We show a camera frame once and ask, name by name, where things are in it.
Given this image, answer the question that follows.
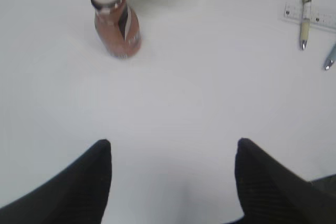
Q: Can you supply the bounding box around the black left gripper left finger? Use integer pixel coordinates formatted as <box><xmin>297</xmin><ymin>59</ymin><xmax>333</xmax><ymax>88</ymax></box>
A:
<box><xmin>1</xmin><ymin>140</ymin><xmax>112</xmax><ymax>223</ymax></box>

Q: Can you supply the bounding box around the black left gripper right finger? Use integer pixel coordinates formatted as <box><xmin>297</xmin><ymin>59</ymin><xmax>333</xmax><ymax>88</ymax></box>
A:
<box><xmin>234</xmin><ymin>138</ymin><xmax>335</xmax><ymax>223</ymax></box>

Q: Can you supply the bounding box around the brown coffee drink bottle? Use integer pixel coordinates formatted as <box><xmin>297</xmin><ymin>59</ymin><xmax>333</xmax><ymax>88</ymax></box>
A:
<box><xmin>90</xmin><ymin>0</ymin><xmax>141</xmax><ymax>59</ymax></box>

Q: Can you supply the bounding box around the clear plastic ruler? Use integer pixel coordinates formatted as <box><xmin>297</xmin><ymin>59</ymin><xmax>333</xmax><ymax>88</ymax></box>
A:
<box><xmin>283</xmin><ymin>3</ymin><xmax>335</xmax><ymax>31</ymax></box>

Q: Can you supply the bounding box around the blue clip pen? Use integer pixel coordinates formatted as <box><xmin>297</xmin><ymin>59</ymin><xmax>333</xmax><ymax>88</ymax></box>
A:
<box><xmin>323</xmin><ymin>44</ymin><xmax>336</xmax><ymax>71</ymax></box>

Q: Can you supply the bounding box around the cream barrel pen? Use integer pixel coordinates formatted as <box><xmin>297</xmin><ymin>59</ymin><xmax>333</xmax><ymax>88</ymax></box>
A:
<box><xmin>299</xmin><ymin>0</ymin><xmax>312</xmax><ymax>50</ymax></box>

